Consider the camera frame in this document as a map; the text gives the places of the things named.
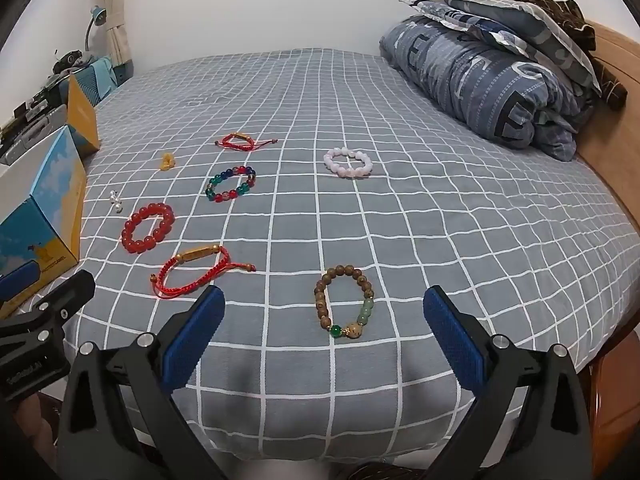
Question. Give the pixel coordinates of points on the small yellow pendant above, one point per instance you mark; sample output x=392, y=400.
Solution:
x=166, y=162

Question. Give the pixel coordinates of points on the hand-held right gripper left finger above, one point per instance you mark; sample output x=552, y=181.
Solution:
x=192, y=340

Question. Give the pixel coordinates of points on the teal suitcase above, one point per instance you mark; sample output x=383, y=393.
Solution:
x=97, y=80

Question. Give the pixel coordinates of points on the blue and yellow cardboard box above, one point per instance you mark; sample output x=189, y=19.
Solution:
x=55, y=200

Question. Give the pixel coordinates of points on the dark clothes pile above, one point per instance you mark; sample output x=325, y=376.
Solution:
x=70, y=60

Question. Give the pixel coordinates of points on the orange box lid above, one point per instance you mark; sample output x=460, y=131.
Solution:
x=82, y=115

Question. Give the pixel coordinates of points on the wooden bed frame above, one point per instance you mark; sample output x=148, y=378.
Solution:
x=620, y=160

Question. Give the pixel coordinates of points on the grey checked bed sheet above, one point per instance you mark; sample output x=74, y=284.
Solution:
x=400, y=260

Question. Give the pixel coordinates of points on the folded blue-grey quilt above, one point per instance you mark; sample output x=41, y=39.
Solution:
x=465, y=85

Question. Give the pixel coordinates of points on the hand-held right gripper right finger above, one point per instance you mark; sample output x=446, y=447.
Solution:
x=452, y=340

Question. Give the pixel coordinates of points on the grey hard case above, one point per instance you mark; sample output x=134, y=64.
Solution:
x=35, y=127

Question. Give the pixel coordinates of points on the blue desk lamp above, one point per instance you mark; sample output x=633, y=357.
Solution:
x=98, y=16

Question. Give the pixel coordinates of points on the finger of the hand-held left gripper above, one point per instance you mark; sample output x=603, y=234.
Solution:
x=60, y=300
x=20, y=280

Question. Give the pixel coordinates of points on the short pearl bead strand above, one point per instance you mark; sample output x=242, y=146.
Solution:
x=116, y=202

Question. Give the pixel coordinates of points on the beige curtain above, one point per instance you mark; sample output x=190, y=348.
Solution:
x=115, y=5

